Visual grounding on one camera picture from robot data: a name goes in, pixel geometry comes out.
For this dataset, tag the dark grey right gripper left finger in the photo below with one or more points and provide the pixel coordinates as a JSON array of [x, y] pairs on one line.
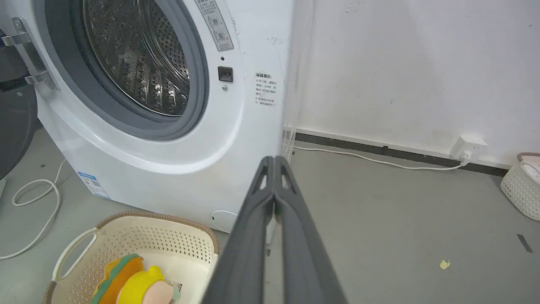
[[244, 245]]

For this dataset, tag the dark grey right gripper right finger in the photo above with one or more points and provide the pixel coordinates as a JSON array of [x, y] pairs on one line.
[[303, 253]]

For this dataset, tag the white front-load washing machine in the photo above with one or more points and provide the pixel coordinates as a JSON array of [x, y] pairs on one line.
[[168, 139]]

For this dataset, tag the dark washing machine door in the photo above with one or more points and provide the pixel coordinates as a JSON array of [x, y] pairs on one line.
[[14, 105]]

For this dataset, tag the cream perforated laundry basket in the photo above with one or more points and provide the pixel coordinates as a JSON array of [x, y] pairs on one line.
[[139, 249]]

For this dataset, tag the yellow pink plush doll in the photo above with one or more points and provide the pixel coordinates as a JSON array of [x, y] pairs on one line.
[[145, 287]]

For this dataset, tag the orange green plush toy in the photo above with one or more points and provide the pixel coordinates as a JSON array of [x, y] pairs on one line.
[[116, 276]]

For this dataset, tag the yellow paper scrap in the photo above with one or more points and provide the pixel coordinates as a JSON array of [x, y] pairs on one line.
[[444, 264]]

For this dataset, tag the black tape strip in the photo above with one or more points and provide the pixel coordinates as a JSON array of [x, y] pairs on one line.
[[524, 242]]

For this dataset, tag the white woven storage basket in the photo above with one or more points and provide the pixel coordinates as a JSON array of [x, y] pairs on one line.
[[523, 185]]

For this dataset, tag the white wall socket plug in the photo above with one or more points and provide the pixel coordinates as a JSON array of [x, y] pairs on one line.
[[467, 148]]

